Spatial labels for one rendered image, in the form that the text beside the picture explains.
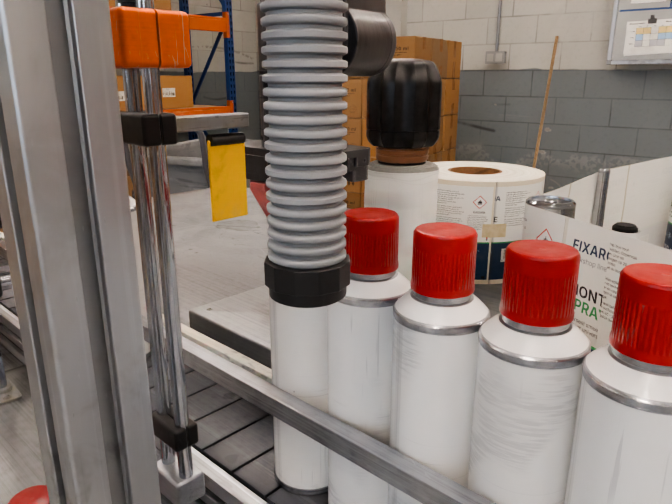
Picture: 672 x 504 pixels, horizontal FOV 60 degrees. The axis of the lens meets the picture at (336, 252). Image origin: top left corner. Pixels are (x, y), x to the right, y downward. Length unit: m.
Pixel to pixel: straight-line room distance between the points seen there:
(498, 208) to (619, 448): 0.58
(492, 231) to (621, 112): 4.01
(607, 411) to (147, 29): 0.28
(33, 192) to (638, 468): 0.27
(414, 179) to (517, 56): 4.41
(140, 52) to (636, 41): 4.43
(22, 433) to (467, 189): 0.59
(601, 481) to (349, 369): 0.15
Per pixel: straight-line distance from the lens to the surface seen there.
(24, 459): 0.62
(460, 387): 0.32
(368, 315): 0.33
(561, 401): 0.29
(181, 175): 2.86
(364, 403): 0.36
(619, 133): 4.81
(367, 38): 0.49
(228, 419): 0.52
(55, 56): 0.29
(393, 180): 0.64
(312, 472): 0.43
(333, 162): 0.21
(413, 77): 0.63
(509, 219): 0.83
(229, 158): 0.41
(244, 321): 0.71
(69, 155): 0.29
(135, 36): 0.34
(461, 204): 0.81
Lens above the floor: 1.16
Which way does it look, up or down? 17 degrees down
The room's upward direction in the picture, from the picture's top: straight up
